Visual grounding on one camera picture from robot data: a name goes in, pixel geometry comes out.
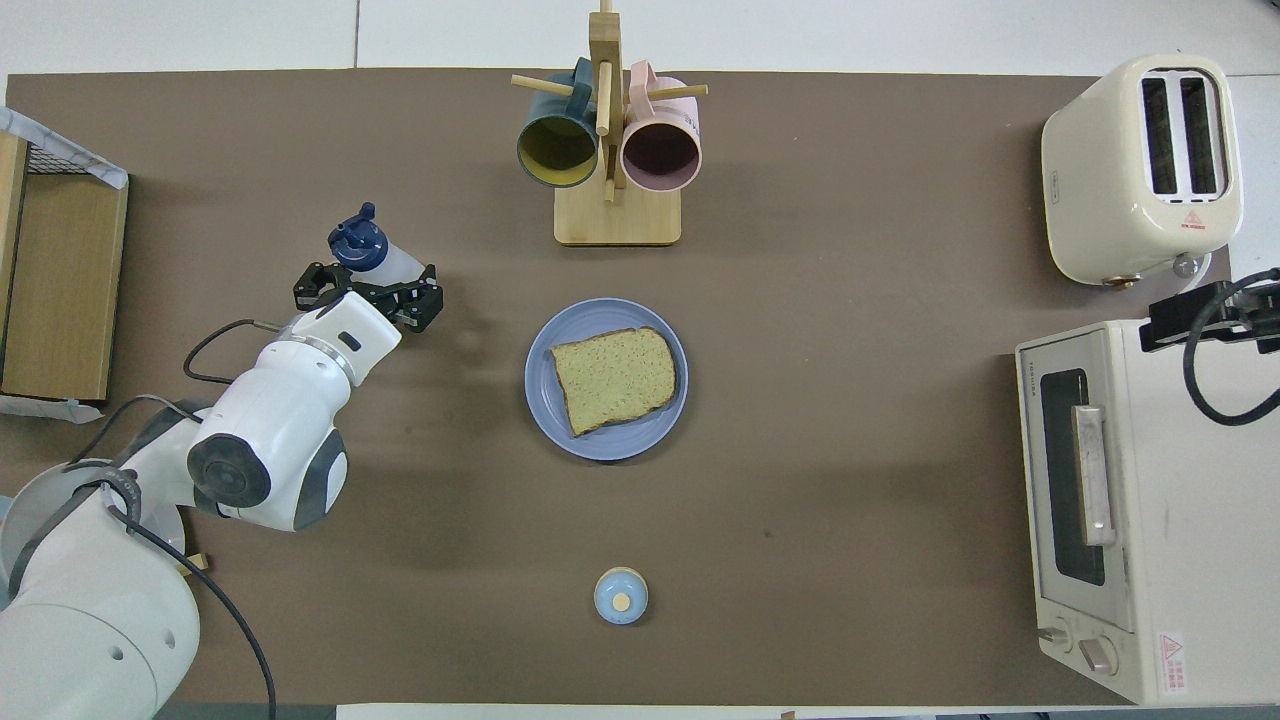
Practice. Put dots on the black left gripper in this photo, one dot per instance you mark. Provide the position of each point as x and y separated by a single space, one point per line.
385 293

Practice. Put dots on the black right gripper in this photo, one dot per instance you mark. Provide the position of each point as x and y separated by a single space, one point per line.
1245 310

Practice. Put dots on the translucent seasoning bottle blue cap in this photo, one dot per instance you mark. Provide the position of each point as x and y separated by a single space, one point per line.
360 245

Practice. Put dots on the toasted bread slice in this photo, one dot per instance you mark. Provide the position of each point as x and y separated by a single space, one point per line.
615 380

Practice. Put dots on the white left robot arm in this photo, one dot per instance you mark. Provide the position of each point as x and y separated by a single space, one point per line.
270 430

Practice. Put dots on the blue round plate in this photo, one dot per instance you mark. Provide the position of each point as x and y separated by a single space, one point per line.
606 445

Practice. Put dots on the wooden plate rack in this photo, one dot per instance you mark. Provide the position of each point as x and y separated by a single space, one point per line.
195 564

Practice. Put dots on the grey plate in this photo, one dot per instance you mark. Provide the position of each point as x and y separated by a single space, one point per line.
45 478

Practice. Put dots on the cream two-slot toaster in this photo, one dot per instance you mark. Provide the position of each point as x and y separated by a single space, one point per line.
1095 180

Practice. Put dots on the white toaster oven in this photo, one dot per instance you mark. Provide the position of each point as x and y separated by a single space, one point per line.
1200 560

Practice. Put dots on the dark teal mug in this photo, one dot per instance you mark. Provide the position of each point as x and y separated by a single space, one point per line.
557 150

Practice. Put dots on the wooden mug tree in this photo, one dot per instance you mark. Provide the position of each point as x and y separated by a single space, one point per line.
617 220

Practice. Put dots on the pink mug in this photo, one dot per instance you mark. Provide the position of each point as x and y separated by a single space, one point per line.
660 155

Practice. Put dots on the white checked cloth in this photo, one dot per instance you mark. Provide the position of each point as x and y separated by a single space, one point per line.
60 150

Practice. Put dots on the white crumpled sheet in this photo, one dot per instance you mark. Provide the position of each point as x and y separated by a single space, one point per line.
40 408

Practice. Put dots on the brown table mat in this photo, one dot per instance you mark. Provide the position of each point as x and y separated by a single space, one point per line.
850 300

